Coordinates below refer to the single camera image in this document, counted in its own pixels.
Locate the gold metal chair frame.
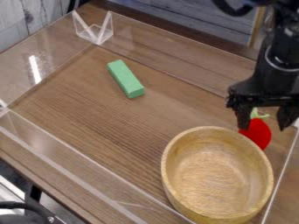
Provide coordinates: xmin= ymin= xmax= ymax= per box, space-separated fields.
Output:
xmin=248 ymin=6 xmax=273 ymax=50

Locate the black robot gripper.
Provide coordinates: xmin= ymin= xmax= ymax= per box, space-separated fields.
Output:
xmin=227 ymin=76 xmax=299 ymax=130

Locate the green rectangular block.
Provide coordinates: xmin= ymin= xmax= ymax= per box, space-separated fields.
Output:
xmin=107 ymin=59 xmax=145 ymax=99

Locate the red toy strawberry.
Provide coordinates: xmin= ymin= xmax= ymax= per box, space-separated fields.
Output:
xmin=237 ymin=108 xmax=272 ymax=151

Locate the round wooden bowl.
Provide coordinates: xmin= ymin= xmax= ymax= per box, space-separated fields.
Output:
xmin=160 ymin=126 xmax=275 ymax=224

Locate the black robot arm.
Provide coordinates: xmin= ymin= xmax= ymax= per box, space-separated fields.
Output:
xmin=211 ymin=0 xmax=299 ymax=130

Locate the clear acrylic tray enclosure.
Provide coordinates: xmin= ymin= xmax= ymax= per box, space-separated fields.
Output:
xmin=0 ymin=10 xmax=299 ymax=224

